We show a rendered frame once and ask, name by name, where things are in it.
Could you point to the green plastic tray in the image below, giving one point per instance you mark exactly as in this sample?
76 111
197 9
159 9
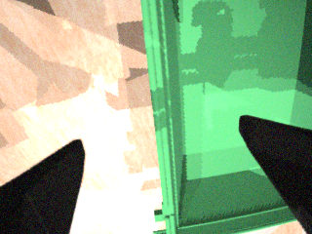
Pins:
209 62

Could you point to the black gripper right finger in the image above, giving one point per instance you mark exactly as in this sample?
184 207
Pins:
284 152

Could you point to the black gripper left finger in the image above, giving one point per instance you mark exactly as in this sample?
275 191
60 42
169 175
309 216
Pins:
43 199

